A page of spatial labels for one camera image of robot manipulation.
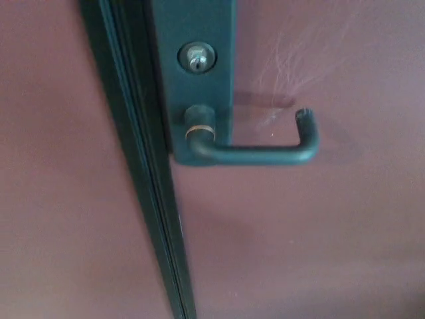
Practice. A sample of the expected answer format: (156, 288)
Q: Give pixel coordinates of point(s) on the black door edge seal strip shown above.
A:
(139, 133)

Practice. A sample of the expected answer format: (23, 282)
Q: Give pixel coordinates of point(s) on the plain maroon door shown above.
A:
(50, 166)

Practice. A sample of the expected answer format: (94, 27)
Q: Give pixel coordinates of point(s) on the silver lock cylinder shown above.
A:
(198, 60)

